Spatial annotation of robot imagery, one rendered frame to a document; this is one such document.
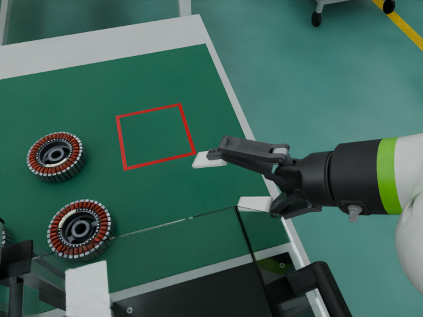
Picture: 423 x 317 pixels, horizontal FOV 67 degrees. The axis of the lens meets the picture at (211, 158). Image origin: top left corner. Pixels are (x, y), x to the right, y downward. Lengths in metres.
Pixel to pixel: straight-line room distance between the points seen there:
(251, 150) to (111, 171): 0.36
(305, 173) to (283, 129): 1.32
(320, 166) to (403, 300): 1.16
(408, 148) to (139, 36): 0.81
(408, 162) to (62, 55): 0.89
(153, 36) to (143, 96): 0.24
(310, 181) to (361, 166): 0.07
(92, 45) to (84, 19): 1.59
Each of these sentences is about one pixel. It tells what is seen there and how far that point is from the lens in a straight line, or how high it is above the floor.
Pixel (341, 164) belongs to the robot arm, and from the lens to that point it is 0.41.
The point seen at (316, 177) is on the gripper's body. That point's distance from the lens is 0.43.
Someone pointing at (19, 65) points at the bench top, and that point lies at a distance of 1.05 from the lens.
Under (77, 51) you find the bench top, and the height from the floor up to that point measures 0.75.
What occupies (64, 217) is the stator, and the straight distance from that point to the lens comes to 0.65.
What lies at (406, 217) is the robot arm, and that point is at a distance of 0.30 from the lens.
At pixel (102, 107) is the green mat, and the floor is 0.75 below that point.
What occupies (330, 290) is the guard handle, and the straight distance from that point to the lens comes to 0.29.
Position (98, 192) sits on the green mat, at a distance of 0.70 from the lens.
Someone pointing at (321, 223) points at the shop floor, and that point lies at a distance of 1.52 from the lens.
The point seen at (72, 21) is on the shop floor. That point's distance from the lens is 2.63.
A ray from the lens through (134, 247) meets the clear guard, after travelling 0.29.
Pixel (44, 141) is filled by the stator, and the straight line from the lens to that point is 0.77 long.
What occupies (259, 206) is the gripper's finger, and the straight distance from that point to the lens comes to 0.58.
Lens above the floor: 1.33
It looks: 56 degrees down
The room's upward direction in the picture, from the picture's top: straight up
